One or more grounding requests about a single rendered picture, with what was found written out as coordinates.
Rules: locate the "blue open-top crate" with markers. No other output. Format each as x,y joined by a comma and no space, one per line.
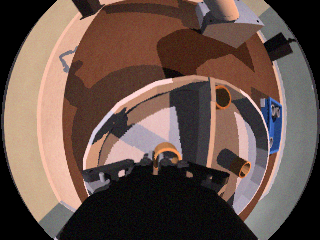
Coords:
274,125

